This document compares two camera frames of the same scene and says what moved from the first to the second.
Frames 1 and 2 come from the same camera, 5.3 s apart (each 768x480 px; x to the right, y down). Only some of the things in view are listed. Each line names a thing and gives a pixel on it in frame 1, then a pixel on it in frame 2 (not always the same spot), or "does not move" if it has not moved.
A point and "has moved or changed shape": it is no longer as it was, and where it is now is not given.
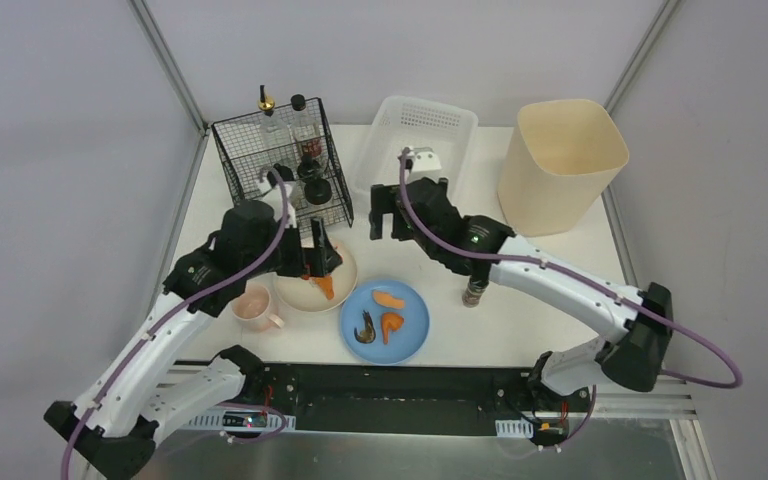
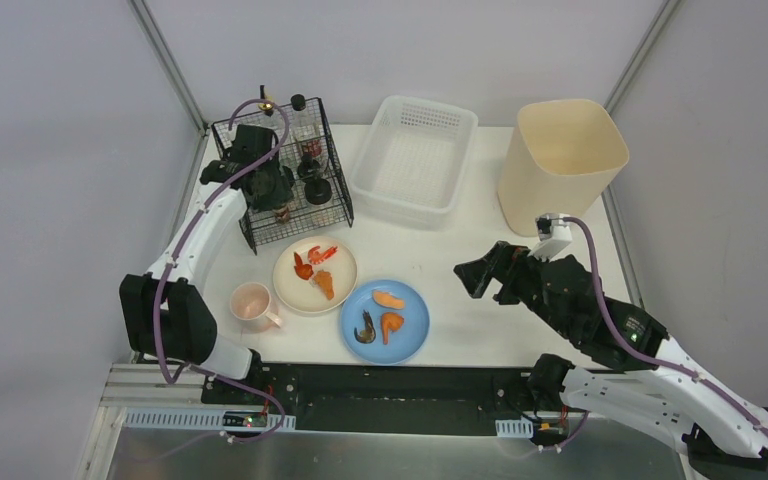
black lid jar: (309, 168) does not move
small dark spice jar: (473, 292) has moved or changed shape
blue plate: (403, 342) does not move
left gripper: (314, 258) to (268, 192)
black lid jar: (318, 191) does not move
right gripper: (388, 211) to (509, 273)
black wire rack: (297, 143) does not move
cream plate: (304, 295) does not move
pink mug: (251, 308) does not move
